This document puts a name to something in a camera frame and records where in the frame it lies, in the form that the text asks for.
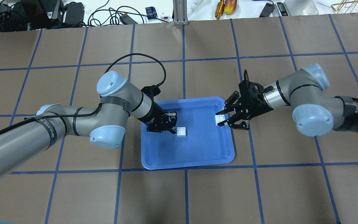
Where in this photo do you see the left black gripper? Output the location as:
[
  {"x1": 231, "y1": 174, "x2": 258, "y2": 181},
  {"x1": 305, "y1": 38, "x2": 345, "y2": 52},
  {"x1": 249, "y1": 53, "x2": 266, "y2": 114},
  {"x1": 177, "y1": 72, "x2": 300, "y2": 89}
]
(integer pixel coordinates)
[{"x1": 141, "y1": 86, "x2": 177, "y2": 134}]

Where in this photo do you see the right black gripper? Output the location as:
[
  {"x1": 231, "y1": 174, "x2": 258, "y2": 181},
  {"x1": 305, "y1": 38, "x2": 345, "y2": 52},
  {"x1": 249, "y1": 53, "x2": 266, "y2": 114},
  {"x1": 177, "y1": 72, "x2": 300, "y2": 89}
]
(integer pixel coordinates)
[{"x1": 215, "y1": 70, "x2": 274, "y2": 130}]

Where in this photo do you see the white block with studs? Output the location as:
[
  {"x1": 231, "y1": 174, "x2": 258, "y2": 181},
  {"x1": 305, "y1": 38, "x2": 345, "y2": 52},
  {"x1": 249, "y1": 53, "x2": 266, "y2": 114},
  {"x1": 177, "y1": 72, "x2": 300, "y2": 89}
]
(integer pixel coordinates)
[{"x1": 214, "y1": 114, "x2": 226, "y2": 126}]

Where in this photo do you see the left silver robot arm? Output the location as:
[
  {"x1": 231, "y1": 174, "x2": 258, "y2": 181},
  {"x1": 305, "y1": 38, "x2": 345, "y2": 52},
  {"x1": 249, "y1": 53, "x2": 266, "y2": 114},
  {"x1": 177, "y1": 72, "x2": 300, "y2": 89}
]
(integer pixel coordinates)
[{"x1": 0, "y1": 71, "x2": 177, "y2": 179}]

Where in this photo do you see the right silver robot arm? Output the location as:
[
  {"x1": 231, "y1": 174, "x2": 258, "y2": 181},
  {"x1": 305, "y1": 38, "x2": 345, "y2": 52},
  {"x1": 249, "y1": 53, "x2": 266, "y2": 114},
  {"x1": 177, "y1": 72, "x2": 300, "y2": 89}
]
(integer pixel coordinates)
[{"x1": 215, "y1": 63, "x2": 358, "y2": 137}]

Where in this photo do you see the blue plastic tray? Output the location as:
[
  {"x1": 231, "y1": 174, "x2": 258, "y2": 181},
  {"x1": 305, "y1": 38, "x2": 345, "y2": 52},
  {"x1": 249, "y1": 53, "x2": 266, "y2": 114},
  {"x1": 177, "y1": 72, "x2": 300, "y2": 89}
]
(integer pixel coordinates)
[{"x1": 141, "y1": 96, "x2": 235, "y2": 170}]

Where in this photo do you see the black power adapter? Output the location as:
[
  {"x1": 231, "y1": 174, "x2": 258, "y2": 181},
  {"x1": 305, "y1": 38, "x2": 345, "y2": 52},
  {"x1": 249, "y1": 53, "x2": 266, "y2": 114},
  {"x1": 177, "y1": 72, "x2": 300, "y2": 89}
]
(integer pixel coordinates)
[{"x1": 64, "y1": 2, "x2": 85, "y2": 24}]

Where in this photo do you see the aluminium frame post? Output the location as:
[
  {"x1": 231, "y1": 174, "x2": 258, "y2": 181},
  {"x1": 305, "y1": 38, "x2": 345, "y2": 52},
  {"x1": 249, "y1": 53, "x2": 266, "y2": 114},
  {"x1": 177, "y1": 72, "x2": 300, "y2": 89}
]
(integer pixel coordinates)
[{"x1": 172, "y1": 0, "x2": 189, "y2": 26}]

